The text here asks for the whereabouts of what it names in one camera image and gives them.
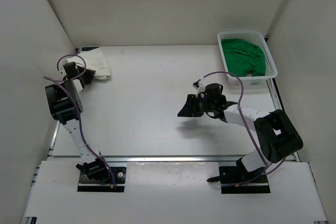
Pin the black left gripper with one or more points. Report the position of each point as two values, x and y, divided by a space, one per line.
90 73

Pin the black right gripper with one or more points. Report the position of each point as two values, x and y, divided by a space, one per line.
190 109

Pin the white t shirt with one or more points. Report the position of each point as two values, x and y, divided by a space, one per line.
95 60

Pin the green t shirt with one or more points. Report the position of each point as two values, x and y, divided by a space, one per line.
243 58

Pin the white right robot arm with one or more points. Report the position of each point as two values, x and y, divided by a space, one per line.
277 137

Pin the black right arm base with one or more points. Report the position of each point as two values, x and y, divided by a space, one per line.
237 180

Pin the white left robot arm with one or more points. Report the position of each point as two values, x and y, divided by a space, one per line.
65 107

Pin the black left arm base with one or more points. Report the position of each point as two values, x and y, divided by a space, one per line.
104 183

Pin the white plastic basket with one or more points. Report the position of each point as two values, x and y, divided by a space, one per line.
255 38

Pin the aluminium right side rail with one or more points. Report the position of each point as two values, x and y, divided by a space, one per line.
278 104

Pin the aluminium rail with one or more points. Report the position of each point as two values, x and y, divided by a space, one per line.
278 104
171 159

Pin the aluminium front rail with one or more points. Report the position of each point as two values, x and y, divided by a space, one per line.
171 159

